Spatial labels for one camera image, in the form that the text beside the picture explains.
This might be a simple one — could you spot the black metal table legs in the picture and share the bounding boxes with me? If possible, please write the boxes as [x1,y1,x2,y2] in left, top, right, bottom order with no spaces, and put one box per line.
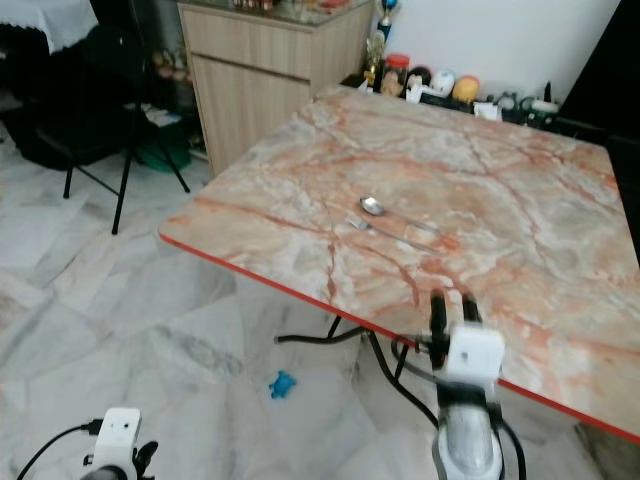
[274,314,443,429]

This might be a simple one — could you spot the silver metal fork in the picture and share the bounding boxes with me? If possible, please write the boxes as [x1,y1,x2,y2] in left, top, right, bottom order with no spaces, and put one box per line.
[347,217,438,253]

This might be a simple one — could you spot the silver metal spoon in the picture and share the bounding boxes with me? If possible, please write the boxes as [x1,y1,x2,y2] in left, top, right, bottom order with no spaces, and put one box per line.
[359,196,444,237]

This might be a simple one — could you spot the small blue toy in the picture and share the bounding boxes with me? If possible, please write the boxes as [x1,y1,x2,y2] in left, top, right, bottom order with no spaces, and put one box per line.
[267,370,298,401]

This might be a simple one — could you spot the round orange figurine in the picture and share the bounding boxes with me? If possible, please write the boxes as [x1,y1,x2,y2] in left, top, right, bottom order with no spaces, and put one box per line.
[451,73,482,104]

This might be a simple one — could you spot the round white figurine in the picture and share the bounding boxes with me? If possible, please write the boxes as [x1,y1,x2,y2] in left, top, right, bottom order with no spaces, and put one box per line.
[429,67,457,97]

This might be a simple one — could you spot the red lid jar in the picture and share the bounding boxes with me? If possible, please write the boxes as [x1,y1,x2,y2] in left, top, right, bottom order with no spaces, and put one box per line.
[381,52,412,97]

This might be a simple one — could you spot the gold and blue trophy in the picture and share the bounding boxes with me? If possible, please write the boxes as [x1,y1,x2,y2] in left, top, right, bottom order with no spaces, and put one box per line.
[364,0,402,88]

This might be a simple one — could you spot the tall black furniture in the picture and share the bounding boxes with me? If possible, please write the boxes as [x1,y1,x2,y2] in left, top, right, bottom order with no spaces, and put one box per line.
[558,0,640,143]

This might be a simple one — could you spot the black folding chair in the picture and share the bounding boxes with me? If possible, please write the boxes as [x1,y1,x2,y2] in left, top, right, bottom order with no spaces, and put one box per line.
[3,22,192,237]

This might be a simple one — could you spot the light wooden cabinet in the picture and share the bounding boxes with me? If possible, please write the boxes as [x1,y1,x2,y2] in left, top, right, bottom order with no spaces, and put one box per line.
[177,0,377,178]

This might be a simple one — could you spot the green plastic basin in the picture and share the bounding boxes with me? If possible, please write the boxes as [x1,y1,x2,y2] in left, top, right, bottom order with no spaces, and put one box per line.
[140,135,210,173]

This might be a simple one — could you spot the white lace tablecloth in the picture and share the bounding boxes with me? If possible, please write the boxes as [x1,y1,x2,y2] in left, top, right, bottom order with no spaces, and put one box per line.
[0,0,100,54]

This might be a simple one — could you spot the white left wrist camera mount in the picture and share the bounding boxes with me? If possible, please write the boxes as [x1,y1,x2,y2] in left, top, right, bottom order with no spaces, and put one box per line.
[92,406,143,473]

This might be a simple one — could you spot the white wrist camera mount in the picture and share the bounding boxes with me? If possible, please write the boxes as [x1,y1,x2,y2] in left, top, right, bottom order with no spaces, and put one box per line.
[444,322,507,394]
[92,406,143,473]

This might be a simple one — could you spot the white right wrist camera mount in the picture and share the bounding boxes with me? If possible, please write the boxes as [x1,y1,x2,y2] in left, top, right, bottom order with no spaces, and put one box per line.
[444,322,507,394]

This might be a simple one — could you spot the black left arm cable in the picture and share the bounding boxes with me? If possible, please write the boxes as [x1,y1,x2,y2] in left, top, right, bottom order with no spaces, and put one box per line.
[14,419,104,480]

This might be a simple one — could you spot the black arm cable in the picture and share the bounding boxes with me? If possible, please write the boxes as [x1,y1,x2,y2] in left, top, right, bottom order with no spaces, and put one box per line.
[14,419,104,480]
[496,400,525,480]

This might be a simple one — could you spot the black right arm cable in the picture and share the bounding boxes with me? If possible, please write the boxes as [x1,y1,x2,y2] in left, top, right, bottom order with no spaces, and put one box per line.
[496,400,525,480]

